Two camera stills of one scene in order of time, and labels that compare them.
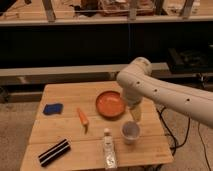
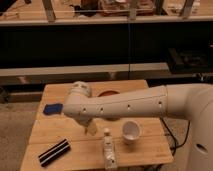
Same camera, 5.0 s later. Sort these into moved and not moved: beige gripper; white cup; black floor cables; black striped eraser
Moved: beige gripper
Not moved: black floor cables; black striped eraser; white cup
